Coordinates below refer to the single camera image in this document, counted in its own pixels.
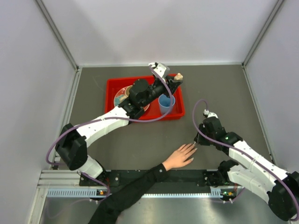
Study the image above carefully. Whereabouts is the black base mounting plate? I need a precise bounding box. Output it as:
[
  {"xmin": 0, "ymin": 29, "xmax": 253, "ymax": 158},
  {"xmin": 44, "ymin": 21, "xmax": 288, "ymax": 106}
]
[{"xmin": 79, "ymin": 167, "xmax": 218, "ymax": 187}]

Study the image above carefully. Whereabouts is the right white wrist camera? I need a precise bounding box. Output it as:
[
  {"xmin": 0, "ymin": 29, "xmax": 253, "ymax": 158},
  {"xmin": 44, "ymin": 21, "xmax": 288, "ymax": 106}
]
[{"xmin": 203, "ymin": 109, "xmax": 218, "ymax": 119}]

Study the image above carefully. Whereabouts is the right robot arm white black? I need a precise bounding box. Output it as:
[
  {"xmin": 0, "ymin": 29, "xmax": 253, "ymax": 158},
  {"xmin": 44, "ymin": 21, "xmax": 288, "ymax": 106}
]
[{"xmin": 194, "ymin": 110, "xmax": 299, "ymax": 221}]

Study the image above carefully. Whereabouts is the floral ceramic plate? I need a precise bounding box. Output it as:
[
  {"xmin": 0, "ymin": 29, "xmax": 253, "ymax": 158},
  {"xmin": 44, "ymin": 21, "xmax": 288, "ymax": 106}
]
[{"xmin": 114, "ymin": 85, "xmax": 150, "ymax": 112}]

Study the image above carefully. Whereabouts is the person's hand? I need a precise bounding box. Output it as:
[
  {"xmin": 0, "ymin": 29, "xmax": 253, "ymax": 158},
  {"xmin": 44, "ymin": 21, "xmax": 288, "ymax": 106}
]
[{"xmin": 162, "ymin": 143, "xmax": 197, "ymax": 171}]

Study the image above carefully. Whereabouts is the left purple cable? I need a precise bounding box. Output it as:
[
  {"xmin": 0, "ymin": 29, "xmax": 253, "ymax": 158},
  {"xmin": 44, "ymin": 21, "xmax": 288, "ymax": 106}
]
[{"xmin": 45, "ymin": 65, "xmax": 176, "ymax": 199}]

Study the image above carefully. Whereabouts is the purple cable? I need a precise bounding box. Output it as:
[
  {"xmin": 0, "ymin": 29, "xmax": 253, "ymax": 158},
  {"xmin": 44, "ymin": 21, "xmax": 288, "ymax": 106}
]
[
  {"xmin": 192, "ymin": 99, "xmax": 297, "ymax": 221},
  {"xmin": 45, "ymin": 65, "xmax": 176, "ymax": 199}
]

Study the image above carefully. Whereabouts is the beige ceramic mug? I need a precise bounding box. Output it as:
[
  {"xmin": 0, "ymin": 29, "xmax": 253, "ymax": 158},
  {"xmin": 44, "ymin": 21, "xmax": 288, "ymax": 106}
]
[{"xmin": 119, "ymin": 85, "xmax": 132, "ymax": 102}]

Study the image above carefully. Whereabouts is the nail polish bottle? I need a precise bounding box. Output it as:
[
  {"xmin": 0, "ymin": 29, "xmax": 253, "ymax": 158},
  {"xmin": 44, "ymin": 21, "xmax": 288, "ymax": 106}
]
[{"xmin": 174, "ymin": 73, "xmax": 183, "ymax": 81}]

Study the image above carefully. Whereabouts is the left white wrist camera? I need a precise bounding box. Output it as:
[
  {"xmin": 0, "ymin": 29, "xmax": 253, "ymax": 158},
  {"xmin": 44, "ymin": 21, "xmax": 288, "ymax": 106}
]
[{"xmin": 148, "ymin": 62, "xmax": 170, "ymax": 79}]

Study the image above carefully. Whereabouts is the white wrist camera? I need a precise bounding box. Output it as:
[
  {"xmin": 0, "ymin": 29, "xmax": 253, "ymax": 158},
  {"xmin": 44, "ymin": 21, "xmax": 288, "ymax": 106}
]
[
  {"xmin": 203, "ymin": 109, "xmax": 218, "ymax": 119},
  {"xmin": 148, "ymin": 62, "xmax": 170, "ymax": 79}
]

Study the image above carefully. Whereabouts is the red plastic tray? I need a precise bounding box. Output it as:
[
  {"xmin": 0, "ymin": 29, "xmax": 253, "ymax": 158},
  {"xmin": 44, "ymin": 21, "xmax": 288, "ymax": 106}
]
[{"xmin": 105, "ymin": 76, "xmax": 185, "ymax": 120}]

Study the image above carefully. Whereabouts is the blue plastic cup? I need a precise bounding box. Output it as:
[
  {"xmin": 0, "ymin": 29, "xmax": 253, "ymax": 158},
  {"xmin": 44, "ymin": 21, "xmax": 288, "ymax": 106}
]
[{"xmin": 158, "ymin": 94, "xmax": 176, "ymax": 115}]

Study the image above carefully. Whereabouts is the grey slotted cable duct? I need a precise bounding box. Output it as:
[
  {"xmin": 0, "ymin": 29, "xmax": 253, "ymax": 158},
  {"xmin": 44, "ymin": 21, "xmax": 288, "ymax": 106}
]
[{"xmin": 47, "ymin": 188, "xmax": 236, "ymax": 199}]

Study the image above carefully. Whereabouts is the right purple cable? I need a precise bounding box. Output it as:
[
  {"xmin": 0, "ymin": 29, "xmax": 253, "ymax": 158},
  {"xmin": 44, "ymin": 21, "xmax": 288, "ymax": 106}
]
[{"xmin": 192, "ymin": 99, "xmax": 297, "ymax": 221}]

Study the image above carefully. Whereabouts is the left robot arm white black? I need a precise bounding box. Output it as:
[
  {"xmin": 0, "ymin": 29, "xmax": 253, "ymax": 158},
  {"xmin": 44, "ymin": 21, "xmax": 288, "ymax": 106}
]
[{"xmin": 54, "ymin": 73, "xmax": 183, "ymax": 185}]

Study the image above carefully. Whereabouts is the black sleeved forearm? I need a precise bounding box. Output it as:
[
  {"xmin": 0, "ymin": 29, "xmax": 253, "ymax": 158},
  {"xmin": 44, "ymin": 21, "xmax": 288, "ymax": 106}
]
[{"xmin": 89, "ymin": 164, "xmax": 168, "ymax": 224}]

